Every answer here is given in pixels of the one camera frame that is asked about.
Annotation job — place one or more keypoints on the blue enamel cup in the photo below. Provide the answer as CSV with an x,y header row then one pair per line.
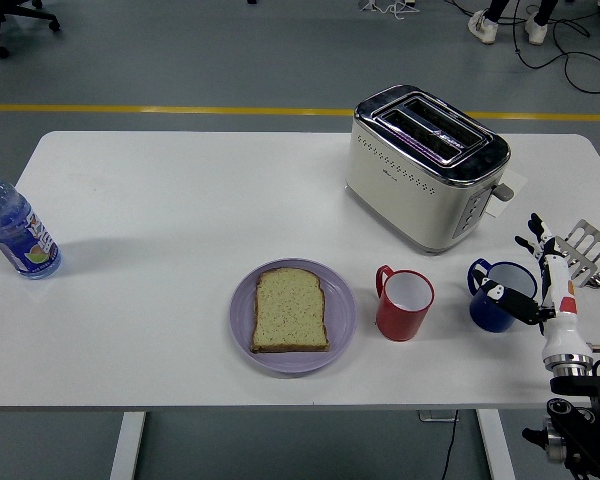
x,y
490,317

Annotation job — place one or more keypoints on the blue capped water bottle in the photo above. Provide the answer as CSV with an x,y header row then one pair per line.
x,y
15,230

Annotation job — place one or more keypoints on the white table leg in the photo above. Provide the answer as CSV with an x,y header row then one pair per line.
x,y
127,445
495,445

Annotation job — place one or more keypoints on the red enamel cup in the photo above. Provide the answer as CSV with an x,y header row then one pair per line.
x,y
400,325

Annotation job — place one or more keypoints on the grey under-table bracket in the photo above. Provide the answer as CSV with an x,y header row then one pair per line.
x,y
432,415

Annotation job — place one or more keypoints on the cream and chrome toaster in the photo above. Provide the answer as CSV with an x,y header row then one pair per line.
x,y
405,200

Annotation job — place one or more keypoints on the black office chair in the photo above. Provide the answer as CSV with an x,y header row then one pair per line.
x,y
0,15

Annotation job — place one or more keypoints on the person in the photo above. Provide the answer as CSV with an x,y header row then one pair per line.
x,y
482,27

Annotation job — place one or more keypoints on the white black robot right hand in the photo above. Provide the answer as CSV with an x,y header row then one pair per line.
x,y
560,330

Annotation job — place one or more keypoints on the metal toast rack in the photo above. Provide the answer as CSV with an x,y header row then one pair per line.
x,y
597,247

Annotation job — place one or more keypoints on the slice of toast bread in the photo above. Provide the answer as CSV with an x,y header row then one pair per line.
x,y
290,315

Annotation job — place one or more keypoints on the purple round plate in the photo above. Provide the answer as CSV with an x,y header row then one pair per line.
x,y
341,310

